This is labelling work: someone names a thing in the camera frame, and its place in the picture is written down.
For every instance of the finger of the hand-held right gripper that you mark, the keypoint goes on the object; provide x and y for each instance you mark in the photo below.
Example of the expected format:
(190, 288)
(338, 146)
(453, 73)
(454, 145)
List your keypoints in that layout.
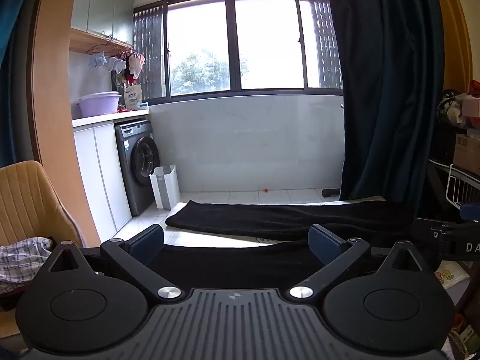
(427, 232)

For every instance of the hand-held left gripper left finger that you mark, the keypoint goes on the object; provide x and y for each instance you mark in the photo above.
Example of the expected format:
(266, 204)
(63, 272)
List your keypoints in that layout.
(148, 239)

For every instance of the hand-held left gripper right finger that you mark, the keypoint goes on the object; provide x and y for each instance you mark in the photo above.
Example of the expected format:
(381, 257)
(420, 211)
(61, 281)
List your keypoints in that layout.
(322, 242)

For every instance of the black knitted sweater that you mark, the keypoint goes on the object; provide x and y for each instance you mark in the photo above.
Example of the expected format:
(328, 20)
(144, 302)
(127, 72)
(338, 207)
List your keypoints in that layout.
(262, 217)

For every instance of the white trash bin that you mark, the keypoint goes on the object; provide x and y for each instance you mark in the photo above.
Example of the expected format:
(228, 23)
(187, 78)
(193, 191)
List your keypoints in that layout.
(165, 189)

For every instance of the grey washing machine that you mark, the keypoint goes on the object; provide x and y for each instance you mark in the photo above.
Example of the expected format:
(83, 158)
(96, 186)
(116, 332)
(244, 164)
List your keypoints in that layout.
(137, 165)

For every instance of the white base cabinet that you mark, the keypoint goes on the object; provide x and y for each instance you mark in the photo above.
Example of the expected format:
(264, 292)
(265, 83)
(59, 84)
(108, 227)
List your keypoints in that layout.
(97, 172)

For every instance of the cardboard box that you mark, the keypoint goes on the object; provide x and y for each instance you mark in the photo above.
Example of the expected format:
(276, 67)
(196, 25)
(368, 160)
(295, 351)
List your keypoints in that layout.
(467, 153)

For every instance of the yellow upholstered chair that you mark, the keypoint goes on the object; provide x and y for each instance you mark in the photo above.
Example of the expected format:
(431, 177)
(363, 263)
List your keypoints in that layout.
(26, 195)

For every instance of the blue white plaid shirt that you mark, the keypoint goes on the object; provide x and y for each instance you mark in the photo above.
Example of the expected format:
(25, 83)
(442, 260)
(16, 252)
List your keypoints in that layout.
(18, 258)

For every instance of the pink box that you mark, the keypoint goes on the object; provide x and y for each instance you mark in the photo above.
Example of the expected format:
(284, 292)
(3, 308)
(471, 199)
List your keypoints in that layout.
(470, 107)

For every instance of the white detergent bag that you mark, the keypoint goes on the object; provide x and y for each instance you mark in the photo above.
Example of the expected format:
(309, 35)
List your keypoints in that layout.
(132, 97)

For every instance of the purple plastic basin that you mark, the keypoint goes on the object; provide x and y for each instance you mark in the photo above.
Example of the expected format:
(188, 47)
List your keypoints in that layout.
(97, 105)

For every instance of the dark blue curtain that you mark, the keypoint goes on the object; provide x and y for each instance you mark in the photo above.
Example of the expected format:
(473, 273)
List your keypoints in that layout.
(15, 82)
(382, 82)

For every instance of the wooden partition panel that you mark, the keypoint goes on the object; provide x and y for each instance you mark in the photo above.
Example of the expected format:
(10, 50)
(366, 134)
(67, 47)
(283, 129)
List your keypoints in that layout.
(52, 101)

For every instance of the hanging rack with socks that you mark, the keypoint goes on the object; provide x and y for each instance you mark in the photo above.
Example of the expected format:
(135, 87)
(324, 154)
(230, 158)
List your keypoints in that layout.
(133, 65)

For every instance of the dark framed window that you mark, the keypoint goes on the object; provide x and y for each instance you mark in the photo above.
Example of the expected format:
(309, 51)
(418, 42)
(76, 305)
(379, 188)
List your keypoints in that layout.
(198, 45)

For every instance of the grey-green wall cabinet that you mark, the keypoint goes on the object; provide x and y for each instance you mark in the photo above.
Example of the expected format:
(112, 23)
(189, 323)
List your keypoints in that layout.
(101, 3)

